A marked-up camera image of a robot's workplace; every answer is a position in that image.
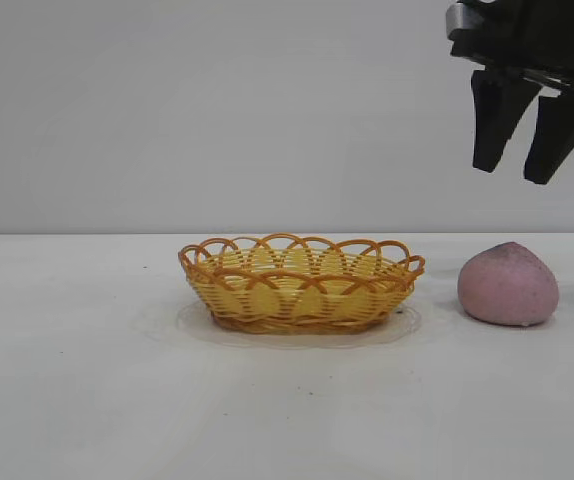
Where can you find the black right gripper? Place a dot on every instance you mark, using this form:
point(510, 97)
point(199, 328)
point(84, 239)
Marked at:
point(542, 35)

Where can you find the pink peach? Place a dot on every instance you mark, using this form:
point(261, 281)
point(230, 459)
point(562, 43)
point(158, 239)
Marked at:
point(509, 290)

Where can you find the yellow woven plastic basket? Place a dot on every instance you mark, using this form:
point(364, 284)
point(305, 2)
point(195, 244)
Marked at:
point(307, 305)

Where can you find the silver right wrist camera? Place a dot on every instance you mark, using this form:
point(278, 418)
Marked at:
point(459, 20)

